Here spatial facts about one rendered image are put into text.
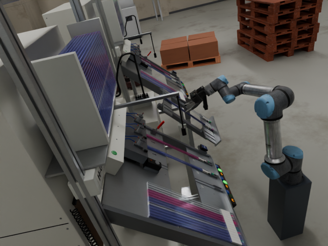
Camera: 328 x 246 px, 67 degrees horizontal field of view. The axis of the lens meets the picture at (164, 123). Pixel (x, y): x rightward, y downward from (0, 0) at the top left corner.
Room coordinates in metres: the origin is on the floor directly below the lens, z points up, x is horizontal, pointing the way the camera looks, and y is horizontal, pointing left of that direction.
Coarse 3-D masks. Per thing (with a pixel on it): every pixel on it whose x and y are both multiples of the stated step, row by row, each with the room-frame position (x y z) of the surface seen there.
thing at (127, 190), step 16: (160, 144) 1.18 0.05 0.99; (160, 160) 1.03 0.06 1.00; (112, 176) 0.79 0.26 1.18; (128, 176) 0.82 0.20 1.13; (144, 176) 0.86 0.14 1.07; (160, 176) 0.90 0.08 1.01; (112, 192) 0.70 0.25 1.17; (128, 192) 0.73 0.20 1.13; (144, 192) 0.76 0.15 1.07; (128, 208) 0.65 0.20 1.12; (144, 208) 0.67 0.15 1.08
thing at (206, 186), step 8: (192, 152) 1.25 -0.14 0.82; (192, 160) 1.16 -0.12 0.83; (208, 160) 1.24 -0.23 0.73; (192, 168) 1.07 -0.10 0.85; (208, 168) 1.14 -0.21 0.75; (200, 176) 1.03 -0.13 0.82; (208, 176) 1.06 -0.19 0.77; (200, 184) 0.95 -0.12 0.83; (208, 184) 0.98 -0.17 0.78; (216, 184) 1.01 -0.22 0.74; (200, 192) 0.89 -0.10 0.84; (208, 192) 0.92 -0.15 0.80; (216, 192) 0.94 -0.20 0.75; (200, 200) 0.84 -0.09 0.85; (208, 200) 0.86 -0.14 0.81; (216, 200) 0.88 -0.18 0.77; (224, 200) 0.90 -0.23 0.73; (224, 208) 0.84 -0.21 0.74
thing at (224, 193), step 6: (210, 156) 1.26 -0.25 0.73; (210, 162) 1.22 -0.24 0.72; (216, 168) 1.14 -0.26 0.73; (216, 174) 1.10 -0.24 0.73; (222, 186) 0.99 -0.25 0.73; (222, 192) 0.96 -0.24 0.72; (228, 198) 0.90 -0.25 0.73; (228, 204) 0.87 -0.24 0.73; (234, 216) 0.79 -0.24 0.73; (240, 228) 0.71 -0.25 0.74; (246, 240) 0.65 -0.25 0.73
